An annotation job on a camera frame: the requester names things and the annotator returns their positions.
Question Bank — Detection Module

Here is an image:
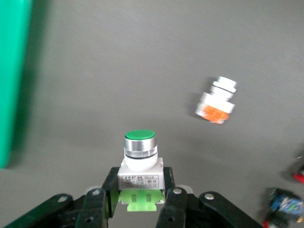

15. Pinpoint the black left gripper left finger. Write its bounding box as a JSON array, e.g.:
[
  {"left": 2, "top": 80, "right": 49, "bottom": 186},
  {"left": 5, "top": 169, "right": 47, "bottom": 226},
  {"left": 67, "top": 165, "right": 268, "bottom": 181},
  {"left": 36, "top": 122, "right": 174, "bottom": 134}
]
[{"left": 2, "top": 167, "right": 119, "bottom": 228}]

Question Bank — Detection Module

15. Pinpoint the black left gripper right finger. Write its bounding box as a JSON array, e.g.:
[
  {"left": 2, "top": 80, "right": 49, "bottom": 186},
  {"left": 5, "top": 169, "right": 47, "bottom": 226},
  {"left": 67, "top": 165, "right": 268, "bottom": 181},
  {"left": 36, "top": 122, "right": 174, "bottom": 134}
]
[{"left": 156, "top": 167, "right": 262, "bottom": 228}]

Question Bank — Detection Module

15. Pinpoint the green-based white push button switch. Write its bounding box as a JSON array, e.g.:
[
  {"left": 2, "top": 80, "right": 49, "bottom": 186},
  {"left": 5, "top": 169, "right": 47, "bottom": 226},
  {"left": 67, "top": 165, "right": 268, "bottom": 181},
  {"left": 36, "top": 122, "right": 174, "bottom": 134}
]
[{"left": 117, "top": 129, "right": 167, "bottom": 212}]

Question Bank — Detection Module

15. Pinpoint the orange-based white push button switch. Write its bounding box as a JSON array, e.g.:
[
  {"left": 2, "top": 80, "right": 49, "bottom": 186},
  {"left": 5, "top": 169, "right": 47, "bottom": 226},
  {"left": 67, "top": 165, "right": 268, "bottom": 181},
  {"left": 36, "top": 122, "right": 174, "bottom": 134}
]
[{"left": 194, "top": 76, "right": 238, "bottom": 125}]

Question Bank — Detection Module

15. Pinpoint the green plastic tray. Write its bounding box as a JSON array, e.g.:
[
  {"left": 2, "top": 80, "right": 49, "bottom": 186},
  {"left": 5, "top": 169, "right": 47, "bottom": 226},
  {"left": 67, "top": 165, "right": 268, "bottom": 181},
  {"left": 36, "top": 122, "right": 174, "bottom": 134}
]
[{"left": 0, "top": 0, "right": 33, "bottom": 169}]

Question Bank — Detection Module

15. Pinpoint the dark grey table mat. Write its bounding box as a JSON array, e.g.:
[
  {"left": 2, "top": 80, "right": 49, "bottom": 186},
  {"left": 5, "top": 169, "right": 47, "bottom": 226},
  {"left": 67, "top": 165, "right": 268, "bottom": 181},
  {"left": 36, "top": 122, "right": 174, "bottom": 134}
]
[{"left": 0, "top": 0, "right": 304, "bottom": 228}]

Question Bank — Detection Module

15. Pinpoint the red push button switch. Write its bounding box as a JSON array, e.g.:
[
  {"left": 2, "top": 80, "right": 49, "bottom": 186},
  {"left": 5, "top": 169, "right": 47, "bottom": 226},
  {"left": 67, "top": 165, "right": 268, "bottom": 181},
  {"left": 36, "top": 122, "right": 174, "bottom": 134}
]
[
  {"left": 262, "top": 187, "right": 304, "bottom": 228},
  {"left": 282, "top": 149, "right": 304, "bottom": 184}
]

